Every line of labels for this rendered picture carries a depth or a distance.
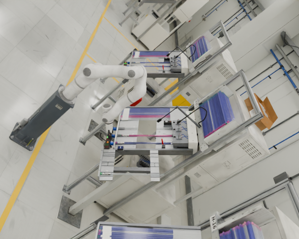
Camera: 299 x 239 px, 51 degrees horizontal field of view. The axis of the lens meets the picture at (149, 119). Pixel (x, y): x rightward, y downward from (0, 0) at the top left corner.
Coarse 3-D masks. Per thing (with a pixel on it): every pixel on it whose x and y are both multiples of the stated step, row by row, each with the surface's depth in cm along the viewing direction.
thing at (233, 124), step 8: (240, 72) 308; (224, 88) 307; (248, 88) 282; (208, 96) 311; (200, 104) 318; (256, 104) 260; (256, 112) 253; (200, 120) 294; (224, 128) 260; (232, 128) 260; (208, 136) 268; (216, 136) 265; (208, 144) 271; (224, 144) 270; (144, 160) 325; (64, 184) 313; (96, 184) 304
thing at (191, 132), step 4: (188, 112) 312; (192, 116) 307; (188, 120) 301; (188, 124) 297; (192, 124) 296; (188, 128) 292; (192, 128) 292; (188, 132) 287; (192, 132) 287; (188, 136) 282; (192, 136) 282; (196, 136) 282; (188, 140) 278; (192, 140) 278; (196, 140) 277; (188, 144) 277; (192, 144) 276; (196, 144) 276; (188, 148) 279; (192, 148) 279; (196, 148) 279
